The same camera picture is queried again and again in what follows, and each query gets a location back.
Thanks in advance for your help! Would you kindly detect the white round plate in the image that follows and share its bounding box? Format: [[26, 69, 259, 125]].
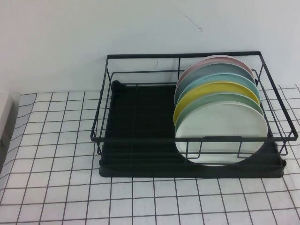
[[174, 101, 268, 166]]

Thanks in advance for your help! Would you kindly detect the black dish drying rack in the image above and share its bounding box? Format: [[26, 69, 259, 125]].
[[98, 79, 287, 180]]

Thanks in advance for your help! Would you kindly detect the mint green round plate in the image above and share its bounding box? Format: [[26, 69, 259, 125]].
[[175, 92, 264, 132]]

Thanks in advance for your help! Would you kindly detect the yellow round plate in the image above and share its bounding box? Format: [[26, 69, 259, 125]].
[[173, 81, 261, 127]]

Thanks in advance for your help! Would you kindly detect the light blue round plate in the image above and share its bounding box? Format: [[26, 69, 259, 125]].
[[175, 73, 261, 106]]

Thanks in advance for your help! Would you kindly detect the grey blue round plate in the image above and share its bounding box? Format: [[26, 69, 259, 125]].
[[174, 62, 256, 106]]

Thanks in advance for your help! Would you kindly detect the pink round plate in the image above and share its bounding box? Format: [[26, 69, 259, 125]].
[[177, 54, 255, 90]]

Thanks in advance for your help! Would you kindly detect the white black-grid tablecloth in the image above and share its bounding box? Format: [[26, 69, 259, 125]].
[[0, 85, 300, 225]]

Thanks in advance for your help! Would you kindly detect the beige box-shaped furniture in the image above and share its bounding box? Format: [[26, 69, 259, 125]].
[[0, 93, 21, 147]]

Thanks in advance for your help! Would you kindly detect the black wire dish rack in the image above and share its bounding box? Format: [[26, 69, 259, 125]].
[[90, 50, 299, 165]]

